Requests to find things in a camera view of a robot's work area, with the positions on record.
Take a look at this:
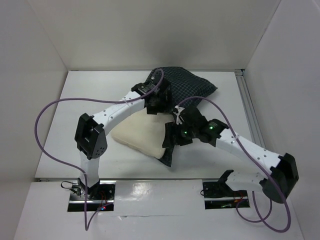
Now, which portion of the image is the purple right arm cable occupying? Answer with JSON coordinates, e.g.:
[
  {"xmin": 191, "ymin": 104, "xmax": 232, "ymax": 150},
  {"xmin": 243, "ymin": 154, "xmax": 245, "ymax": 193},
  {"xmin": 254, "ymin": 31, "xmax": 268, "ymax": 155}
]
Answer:
[{"xmin": 174, "ymin": 96, "xmax": 292, "ymax": 232}]

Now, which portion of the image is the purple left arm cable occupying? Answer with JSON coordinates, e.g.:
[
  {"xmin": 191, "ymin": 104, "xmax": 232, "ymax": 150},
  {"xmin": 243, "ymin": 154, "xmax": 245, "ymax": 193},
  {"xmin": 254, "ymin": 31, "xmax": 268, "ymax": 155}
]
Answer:
[{"xmin": 34, "ymin": 67, "xmax": 165, "ymax": 231}]

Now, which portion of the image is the aluminium frame rail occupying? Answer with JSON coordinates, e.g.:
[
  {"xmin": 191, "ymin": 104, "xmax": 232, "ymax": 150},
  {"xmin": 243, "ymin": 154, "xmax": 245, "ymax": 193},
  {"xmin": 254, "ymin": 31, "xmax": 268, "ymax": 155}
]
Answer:
[{"xmin": 234, "ymin": 69, "xmax": 265, "ymax": 146}]

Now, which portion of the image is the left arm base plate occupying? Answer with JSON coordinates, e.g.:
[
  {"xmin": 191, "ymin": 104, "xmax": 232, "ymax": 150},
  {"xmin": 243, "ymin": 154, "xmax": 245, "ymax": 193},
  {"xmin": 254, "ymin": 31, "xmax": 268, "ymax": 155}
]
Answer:
[{"xmin": 67, "ymin": 181, "xmax": 116, "ymax": 213}]

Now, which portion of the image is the dark checked pillowcase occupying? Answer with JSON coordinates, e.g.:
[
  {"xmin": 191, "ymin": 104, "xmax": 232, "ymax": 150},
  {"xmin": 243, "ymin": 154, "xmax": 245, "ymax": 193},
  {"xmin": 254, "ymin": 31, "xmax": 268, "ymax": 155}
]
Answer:
[{"xmin": 144, "ymin": 66, "xmax": 218, "ymax": 167}]

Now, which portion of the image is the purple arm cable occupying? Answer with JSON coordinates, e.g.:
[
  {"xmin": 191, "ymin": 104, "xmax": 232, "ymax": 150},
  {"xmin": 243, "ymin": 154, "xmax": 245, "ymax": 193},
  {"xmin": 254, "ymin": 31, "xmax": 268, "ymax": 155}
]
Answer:
[
  {"xmin": 174, "ymin": 96, "xmax": 292, "ymax": 232},
  {"xmin": 34, "ymin": 67, "xmax": 165, "ymax": 231}
]

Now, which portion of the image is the cream pillow with bear print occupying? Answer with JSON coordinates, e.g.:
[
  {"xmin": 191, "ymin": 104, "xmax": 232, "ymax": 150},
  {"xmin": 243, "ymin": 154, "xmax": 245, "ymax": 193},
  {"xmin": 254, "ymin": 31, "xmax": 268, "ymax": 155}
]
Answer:
[{"xmin": 111, "ymin": 109, "xmax": 174, "ymax": 159}]

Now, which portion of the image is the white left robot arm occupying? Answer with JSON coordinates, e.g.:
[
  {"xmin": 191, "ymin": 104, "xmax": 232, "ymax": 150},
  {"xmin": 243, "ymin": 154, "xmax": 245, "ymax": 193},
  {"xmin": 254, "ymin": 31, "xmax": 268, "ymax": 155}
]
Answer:
[{"xmin": 74, "ymin": 79, "xmax": 172, "ymax": 200}]

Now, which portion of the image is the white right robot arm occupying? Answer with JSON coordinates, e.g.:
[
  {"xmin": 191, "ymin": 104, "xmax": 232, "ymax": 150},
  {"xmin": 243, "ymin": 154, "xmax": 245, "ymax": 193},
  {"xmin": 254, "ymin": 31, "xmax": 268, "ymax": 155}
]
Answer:
[{"xmin": 162, "ymin": 106, "xmax": 299, "ymax": 204}]

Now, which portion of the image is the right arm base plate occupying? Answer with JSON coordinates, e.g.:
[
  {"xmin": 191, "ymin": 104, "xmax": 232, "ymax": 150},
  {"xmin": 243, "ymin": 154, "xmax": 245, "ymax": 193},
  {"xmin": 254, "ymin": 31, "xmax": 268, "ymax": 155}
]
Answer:
[{"xmin": 200, "ymin": 181, "xmax": 250, "ymax": 210}]

